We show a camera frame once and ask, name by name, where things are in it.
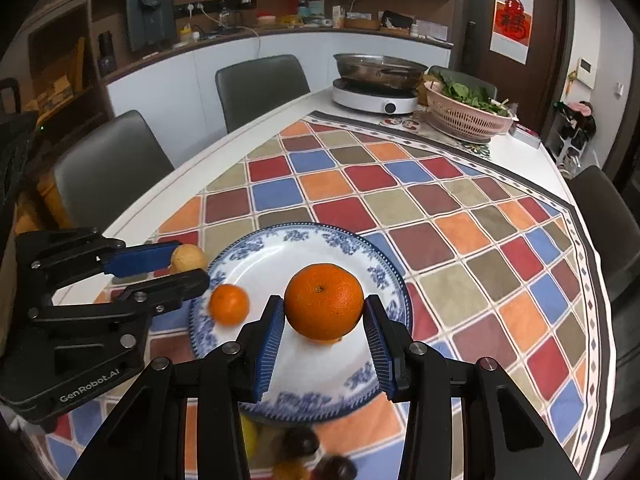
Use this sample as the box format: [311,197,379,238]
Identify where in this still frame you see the large orange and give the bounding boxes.
[283,262,365,344]

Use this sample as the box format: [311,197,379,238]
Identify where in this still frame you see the black power strip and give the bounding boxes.
[174,0,257,14]

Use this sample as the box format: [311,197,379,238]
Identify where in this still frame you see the shoe rack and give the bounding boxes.
[547,99,599,176]

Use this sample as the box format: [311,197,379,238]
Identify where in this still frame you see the steel hot pot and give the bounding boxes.
[333,52,429,92]

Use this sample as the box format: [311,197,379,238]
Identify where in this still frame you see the white wall intercom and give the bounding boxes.
[574,57,597,89]

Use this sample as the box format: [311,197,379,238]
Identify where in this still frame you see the green leafy vegetables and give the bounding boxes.
[432,72,512,114]

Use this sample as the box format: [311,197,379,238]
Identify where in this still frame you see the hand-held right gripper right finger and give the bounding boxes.
[362,295,584,480]

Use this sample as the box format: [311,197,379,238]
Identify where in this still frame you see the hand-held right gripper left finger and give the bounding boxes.
[67,295,286,480]

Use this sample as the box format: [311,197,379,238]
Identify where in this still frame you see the white induction cooker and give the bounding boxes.
[332,77,421,116]

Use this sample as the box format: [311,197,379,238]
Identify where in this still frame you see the woven basket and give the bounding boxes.
[344,12,382,30]

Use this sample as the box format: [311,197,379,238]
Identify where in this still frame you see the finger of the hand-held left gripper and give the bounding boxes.
[27,268,211,331]
[14,227,182,288]

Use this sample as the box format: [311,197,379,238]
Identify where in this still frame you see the black bag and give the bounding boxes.
[380,9,415,29]

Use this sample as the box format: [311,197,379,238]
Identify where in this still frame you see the black bottle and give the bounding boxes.
[97,31,117,74]

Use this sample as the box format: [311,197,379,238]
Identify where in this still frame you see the round patterned coasters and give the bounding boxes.
[379,114,426,131]

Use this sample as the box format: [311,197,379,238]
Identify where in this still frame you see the red and white wall calendar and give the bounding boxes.
[488,0,536,65]

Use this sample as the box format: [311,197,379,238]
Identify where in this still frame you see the colourful checkered tablecloth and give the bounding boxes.
[45,110,619,480]

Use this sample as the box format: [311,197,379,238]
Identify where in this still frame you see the dark round fruit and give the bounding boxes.
[312,455,359,480]
[279,427,321,462]

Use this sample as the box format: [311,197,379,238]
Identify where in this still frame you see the yellow pear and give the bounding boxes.
[170,243,209,275]

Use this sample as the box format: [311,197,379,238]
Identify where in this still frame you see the dark brown door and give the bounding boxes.
[449,0,572,126]

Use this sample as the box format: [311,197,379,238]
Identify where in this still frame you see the pink colander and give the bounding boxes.
[423,79,516,142]

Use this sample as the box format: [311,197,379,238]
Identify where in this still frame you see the small flat box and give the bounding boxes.
[508,122,544,149]

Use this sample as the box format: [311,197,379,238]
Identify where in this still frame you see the blue and white plate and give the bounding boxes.
[188,223,414,424]

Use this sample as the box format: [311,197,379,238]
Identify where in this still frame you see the small orange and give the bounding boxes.
[208,283,251,325]

